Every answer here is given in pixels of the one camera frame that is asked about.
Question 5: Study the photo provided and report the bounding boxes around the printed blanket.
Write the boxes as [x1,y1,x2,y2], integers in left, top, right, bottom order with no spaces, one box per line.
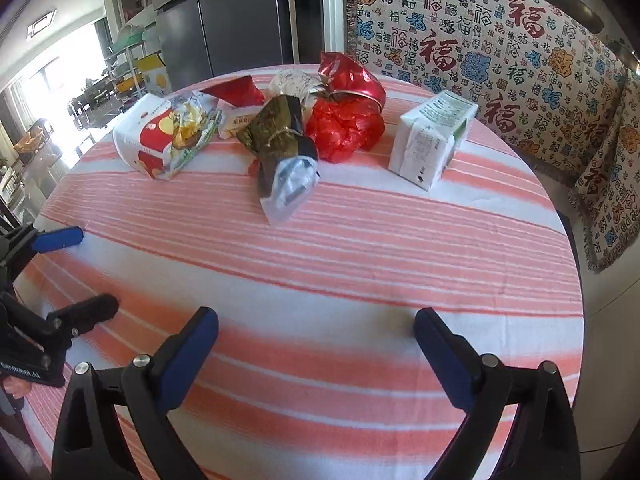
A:
[342,0,640,273]

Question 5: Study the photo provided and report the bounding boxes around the shelf rack with coloured trays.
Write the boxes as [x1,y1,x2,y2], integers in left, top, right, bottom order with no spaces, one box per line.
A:
[107,25,168,111]

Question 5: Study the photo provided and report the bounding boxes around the dark green gold wrapper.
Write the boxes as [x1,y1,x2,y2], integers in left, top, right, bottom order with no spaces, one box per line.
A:
[236,94,319,201]

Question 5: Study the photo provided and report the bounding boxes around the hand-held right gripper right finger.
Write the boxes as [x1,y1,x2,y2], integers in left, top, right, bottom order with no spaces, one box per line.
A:
[413,307,583,480]

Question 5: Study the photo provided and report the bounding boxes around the clear plastic bag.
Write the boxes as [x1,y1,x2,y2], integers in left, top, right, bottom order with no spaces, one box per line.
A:
[259,155,321,226]

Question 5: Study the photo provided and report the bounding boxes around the white green carton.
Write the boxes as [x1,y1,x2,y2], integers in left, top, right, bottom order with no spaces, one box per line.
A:
[388,90,478,192]

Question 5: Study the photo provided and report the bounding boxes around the silver yellow snack bag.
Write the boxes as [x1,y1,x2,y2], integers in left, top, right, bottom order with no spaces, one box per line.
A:
[167,89,224,171]

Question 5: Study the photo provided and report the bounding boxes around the beige snack packet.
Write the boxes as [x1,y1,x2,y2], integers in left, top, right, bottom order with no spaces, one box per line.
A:
[216,99,266,140]

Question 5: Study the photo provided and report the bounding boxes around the ceiling light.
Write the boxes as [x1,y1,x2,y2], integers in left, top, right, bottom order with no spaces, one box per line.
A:
[25,7,58,38]

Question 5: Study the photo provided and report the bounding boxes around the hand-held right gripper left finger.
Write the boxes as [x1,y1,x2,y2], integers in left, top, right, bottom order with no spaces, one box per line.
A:
[52,306,220,480]

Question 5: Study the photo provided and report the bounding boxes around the crushed red can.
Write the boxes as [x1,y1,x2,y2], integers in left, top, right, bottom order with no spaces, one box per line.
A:
[318,51,387,111]

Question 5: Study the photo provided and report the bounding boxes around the crushed white red paper cup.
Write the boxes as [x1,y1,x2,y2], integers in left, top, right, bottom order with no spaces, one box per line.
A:
[112,95,201,181]

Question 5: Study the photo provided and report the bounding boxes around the crumpled white paper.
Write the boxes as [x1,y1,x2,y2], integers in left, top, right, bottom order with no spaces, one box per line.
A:
[269,67,326,101]

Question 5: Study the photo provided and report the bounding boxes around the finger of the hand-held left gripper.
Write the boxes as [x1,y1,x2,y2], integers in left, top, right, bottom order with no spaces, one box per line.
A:
[0,225,85,286]
[46,294,120,338]

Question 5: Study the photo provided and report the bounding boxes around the grey refrigerator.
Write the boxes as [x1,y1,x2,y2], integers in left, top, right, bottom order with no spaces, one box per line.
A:
[152,0,297,92]

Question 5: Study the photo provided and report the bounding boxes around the dark dining chairs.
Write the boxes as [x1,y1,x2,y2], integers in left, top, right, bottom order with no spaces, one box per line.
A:
[67,77,123,128]

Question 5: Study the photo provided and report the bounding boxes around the red plastic bag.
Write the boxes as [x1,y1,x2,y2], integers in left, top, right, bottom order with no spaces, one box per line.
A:
[305,97,386,163]

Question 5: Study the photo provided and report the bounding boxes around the white yellow cardboard box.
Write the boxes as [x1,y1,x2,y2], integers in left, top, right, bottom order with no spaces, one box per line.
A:
[142,67,171,98]

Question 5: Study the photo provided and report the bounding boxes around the dark frying pan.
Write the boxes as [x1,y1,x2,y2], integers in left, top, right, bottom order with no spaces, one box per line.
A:
[607,37,640,73]
[534,0,606,33]

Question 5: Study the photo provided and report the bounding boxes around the red foil wrapper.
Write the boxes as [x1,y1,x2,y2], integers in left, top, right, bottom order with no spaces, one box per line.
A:
[200,75,266,108]

